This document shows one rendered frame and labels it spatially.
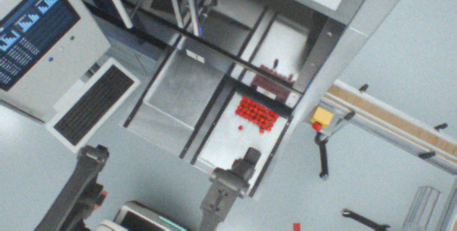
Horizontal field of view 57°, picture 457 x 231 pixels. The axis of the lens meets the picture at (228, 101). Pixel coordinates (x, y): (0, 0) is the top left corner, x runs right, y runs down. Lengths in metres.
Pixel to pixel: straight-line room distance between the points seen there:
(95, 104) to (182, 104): 0.41
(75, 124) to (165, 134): 0.42
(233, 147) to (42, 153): 1.51
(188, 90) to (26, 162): 1.44
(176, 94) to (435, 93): 1.86
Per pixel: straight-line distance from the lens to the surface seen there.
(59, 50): 1.84
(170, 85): 1.92
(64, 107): 2.10
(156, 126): 1.88
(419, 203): 2.37
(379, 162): 2.89
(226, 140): 1.84
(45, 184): 2.94
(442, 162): 1.99
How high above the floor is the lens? 2.70
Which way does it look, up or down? 75 degrees down
